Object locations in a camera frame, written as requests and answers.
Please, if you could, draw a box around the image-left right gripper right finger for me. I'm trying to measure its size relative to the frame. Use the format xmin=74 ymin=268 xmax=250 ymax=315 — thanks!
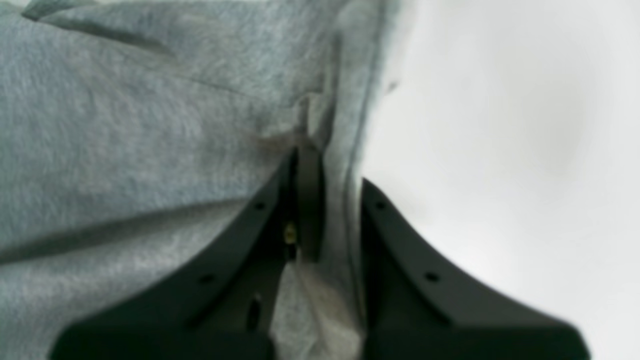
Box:
xmin=360 ymin=179 xmax=591 ymax=360

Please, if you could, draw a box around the grey t-shirt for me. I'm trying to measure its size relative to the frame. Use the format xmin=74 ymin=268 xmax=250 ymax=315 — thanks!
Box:
xmin=0 ymin=0 xmax=412 ymax=360

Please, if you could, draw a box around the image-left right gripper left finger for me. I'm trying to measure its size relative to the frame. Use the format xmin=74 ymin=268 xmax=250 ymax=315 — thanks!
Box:
xmin=50 ymin=148 xmax=324 ymax=360

